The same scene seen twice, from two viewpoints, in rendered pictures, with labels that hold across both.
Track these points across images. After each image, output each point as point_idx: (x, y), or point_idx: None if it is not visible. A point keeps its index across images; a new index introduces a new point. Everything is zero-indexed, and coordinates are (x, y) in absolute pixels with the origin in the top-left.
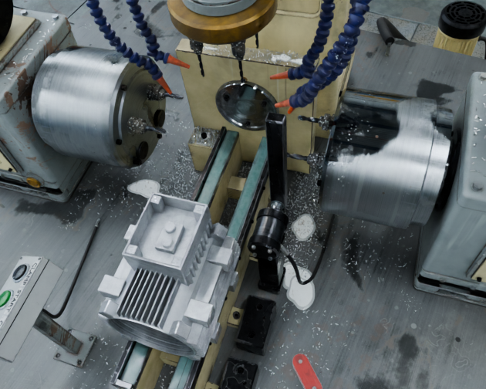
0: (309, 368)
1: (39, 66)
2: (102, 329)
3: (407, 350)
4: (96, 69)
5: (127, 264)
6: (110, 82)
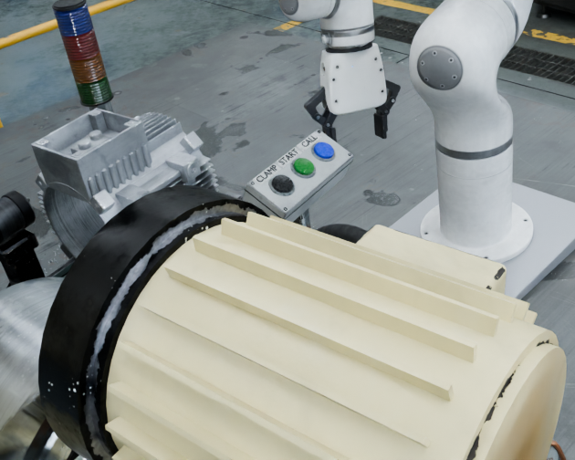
0: None
1: None
2: None
3: None
4: (25, 315)
5: (158, 178)
6: (22, 287)
